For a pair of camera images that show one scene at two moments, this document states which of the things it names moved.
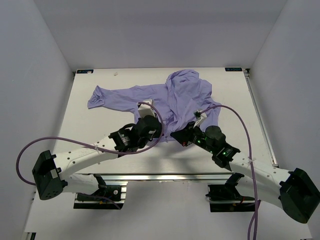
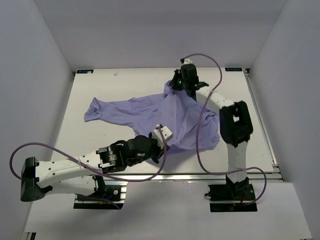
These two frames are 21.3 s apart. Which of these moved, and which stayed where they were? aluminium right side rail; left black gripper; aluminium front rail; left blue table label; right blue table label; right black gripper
Moved: left black gripper; right black gripper
Stayed: aluminium right side rail; aluminium front rail; right blue table label; left blue table label
